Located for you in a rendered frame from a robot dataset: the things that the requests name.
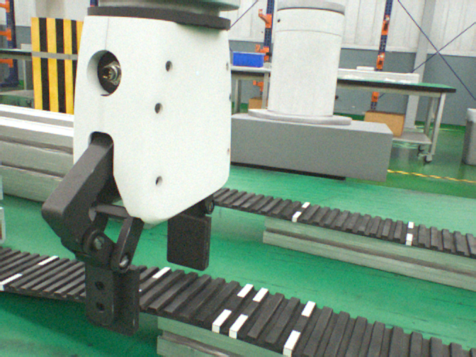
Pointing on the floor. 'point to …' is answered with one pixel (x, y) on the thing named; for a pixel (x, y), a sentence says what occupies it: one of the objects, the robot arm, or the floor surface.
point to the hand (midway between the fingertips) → (154, 275)
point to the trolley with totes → (252, 63)
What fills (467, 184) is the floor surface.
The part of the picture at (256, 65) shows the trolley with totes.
